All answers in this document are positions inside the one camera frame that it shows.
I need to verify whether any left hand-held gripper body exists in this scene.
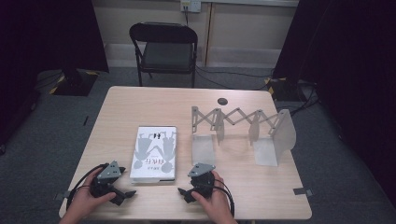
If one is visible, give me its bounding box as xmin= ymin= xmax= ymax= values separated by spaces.
xmin=89 ymin=160 xmax=123 ymax=199

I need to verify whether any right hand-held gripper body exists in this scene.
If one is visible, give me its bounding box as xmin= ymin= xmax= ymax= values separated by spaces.
xmin=187 ymin=161 xmax=217 ymax=200

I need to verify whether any white book with grey figures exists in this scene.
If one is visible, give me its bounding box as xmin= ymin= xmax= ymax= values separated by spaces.
xmin=129 ymin=125 xmax=178 ymax=185

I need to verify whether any expandable metal book rack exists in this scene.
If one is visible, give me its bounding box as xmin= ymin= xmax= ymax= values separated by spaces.
xmin=191 ymin=105 xmax=297 ymax=168

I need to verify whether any person's right hand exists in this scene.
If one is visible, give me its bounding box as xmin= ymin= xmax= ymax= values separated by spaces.
xmin=190 ymin=170 xmax=233 ymax=218

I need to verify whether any person's left hand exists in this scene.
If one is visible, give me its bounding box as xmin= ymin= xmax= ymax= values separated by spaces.
xmin=68 ymin=167 xmax=118 ymax=217

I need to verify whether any grey tape strip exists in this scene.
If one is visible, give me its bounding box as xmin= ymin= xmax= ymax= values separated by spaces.
xmin=54 ymin=189 xmax=73 ymax=201
xmin=292 ymin=187 xmax=314 ymax=198

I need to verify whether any black stand base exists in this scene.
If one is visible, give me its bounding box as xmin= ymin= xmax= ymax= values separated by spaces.
xmin=264 ymin=76 xmax=303 ymax=103
xmin=49 ymin=68 xmax=99 ymax=97

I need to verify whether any black folding chair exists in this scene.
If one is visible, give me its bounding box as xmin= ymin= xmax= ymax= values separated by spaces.
xmin=129 ymin=21 xmax=199 ymax=89

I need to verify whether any black curtain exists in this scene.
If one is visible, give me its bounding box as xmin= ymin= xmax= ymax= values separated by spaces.
xmin=273 ymin=0 xmax=396 ymax=200
xmin=0 ymin=0 xmax=110 ymax=148

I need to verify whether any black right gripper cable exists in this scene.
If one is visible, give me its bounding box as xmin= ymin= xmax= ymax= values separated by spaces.
xmin=214 ymin=178 xmax=236 ymax=217

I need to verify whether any black floor cable bundle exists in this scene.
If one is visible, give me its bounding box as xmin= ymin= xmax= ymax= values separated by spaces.
xmin=288 ymin=79 xmax=320 ymax=119

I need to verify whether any white wall socket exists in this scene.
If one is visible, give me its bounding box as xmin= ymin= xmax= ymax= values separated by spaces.
xmin=180 ymin=0 xmax=203 ymax=14

